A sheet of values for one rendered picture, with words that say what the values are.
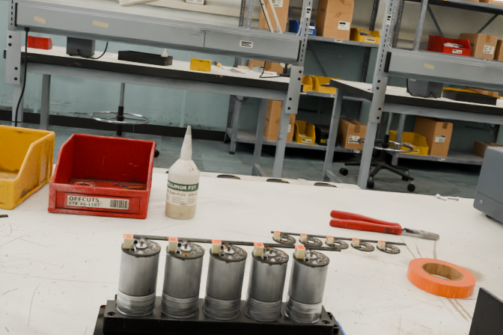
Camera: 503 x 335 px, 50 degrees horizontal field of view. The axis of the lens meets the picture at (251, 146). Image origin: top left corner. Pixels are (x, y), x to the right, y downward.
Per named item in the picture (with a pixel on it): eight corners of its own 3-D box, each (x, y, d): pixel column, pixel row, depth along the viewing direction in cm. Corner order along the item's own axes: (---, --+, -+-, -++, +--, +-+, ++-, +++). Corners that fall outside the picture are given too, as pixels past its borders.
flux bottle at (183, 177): (159, 216, 57) (168, 125, 55) (170, 207, 61) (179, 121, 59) (190, 221, 57) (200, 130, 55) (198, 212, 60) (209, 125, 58)
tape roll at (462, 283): (406, 263, 53) (409, 252, 53) (469, 277, 52) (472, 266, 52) (406, 288, 48) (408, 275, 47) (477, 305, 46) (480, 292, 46)
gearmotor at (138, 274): (153, 329, 34) (160, 254, 33) (113, 327, 34) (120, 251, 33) (154, 309, 36) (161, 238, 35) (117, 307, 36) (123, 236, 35)
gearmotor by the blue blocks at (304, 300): (322, 335, 36) (334, 264, 35) (287, 333, 35) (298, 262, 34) (312, 315, 38) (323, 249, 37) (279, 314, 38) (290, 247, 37)
